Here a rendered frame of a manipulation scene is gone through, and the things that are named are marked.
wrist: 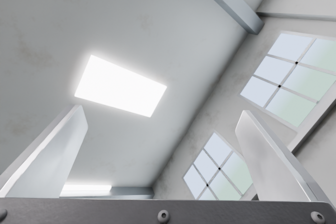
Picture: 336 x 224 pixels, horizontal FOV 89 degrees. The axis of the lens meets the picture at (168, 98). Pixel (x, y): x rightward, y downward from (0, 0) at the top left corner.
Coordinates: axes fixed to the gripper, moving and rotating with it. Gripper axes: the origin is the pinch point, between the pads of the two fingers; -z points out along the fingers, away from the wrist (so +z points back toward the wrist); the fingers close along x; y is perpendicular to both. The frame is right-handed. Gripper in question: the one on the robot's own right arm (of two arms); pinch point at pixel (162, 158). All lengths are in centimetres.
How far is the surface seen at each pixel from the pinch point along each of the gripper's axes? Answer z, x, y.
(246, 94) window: -220, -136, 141
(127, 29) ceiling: -232, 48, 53
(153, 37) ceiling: -244, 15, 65
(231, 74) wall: -273, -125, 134
